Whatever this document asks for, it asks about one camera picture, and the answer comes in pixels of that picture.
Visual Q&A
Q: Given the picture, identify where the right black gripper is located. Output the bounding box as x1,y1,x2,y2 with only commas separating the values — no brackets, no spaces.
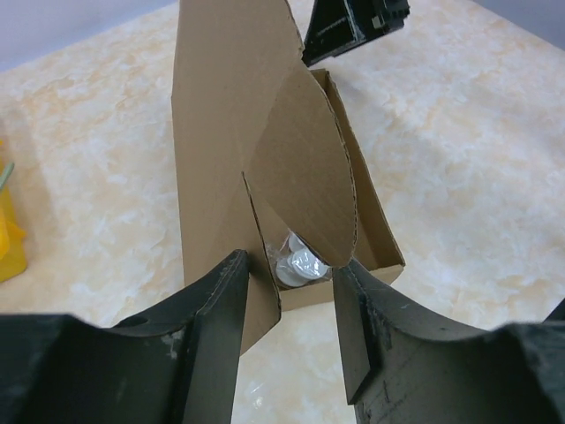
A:
302,0,410,66

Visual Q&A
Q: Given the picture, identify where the yellow plastic tray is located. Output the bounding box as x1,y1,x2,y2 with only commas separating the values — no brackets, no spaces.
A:
0,162,27,283

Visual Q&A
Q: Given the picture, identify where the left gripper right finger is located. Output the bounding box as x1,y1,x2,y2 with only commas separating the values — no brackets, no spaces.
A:
333,261,564,423

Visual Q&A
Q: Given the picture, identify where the clear plastic wrap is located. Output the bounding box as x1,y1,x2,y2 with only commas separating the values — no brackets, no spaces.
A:
266,231,332,290

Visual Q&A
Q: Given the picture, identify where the brown cardboard box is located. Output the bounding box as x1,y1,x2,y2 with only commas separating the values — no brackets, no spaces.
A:
171,1,405,350

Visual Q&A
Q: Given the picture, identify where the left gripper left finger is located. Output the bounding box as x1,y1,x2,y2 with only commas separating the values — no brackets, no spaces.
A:
1,250,249,423

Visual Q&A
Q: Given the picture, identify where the green melon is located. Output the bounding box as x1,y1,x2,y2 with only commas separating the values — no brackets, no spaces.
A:
0,162,15,192

